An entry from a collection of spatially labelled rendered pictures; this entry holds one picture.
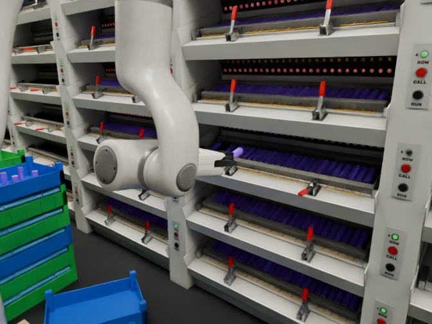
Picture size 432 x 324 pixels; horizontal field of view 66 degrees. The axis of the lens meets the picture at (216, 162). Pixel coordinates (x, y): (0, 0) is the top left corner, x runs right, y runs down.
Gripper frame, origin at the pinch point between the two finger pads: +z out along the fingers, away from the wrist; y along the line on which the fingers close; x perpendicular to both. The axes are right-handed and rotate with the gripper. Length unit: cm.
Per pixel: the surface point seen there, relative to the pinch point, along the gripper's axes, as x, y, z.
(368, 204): -7.2, 28.6, 21.0
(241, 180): -8.6, -6.3, 19.4
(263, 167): -3.9, -1.4, 23.1
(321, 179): -3.7, 16.1, 22.7
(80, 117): 2, -100, 23
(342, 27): 32.6, 17.6, 16.5
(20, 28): 46, -170, 24
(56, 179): -19, -68, -4
